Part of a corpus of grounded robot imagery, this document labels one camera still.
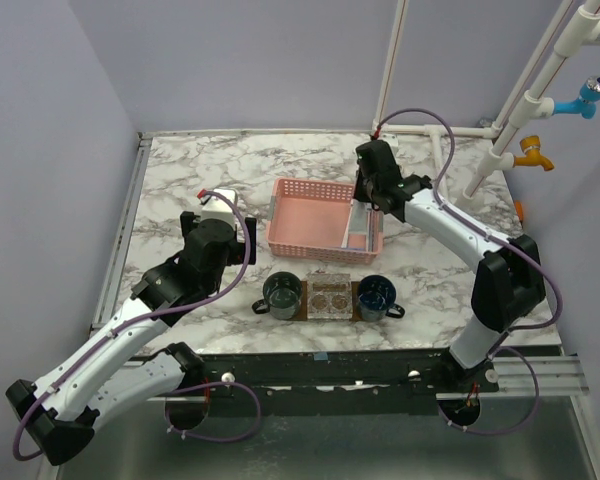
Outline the pink plastic basket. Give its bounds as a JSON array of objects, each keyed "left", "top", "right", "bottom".
[{"left": 266, "top": 178, "right": 384, "bottom": 265}]

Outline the dark green mug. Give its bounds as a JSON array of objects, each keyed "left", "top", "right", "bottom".
[{"left": 252, "top": 271, "right": 303, "bottom": 321}]

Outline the brown wooden oval tray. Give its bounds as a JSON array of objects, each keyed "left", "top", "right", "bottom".
[{"left": 292, "top": 280, "right": 361, "bottom": 322}]

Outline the clear textured acrylic holder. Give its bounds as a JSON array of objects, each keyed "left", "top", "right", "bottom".
[{"left": 306, "top": 273, "right": 353, "bottom": 321}]

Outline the dark blue mug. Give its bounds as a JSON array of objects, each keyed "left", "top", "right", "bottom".
[{"left": 355, "top": 275, "right": 405, "bottom": 322}]

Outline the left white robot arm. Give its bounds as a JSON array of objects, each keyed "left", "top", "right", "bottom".
[{"left": 6, "top": 212, "right": 257, "bottom": 466}]

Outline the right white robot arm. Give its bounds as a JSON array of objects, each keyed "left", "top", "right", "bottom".
[{"left": 354, "top": 140, "right": 546, "bottom": 392}]

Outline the wrapped toothbrush packet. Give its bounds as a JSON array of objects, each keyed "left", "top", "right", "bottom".
[{"left": 340, "top": 200, "right": 383, "bottom": 252}]

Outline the orange object at edge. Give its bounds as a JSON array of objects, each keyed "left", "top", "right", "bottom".
[{"left": 514, "top": 200, "right": 524, "bottom": 223}]

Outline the yellow tap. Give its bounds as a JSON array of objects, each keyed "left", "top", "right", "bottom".
[{"left": 514, "top": 135, "right": 555, "bottom": 171}]

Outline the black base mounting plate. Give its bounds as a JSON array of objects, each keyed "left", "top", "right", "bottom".
[{"left": 179, "top": 349, "right": 499, "bottom": 417}]

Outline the blue tap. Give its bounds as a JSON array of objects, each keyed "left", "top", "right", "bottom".
[{"left": 553, "top": 75, "right": 600, "bottom": 120}]

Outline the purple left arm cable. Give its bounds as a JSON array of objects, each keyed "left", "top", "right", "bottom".
[{"left": 12, "top": 189, "right": 262, "bottom": 460}]

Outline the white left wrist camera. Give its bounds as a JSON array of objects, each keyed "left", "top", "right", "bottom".
[{"left": 200, "top": 188, "right": 238, "bottom": 225}]

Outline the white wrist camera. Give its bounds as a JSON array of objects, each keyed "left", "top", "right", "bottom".
[
  {"left": 371, "top": 131, "right": 400, "bottom": 150},
  {"left": 200, "top": 188, "right": 238, "bottom": 225}
]

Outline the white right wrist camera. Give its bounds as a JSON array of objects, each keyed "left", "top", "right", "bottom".
[{"left": 371, "top": 131, "right": 400, "bottom": 150}]

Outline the aluminium rail frame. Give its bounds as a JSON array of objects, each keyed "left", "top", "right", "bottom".
[{"left": 86, "top": 139, "right": 152, "bottom": 340}]

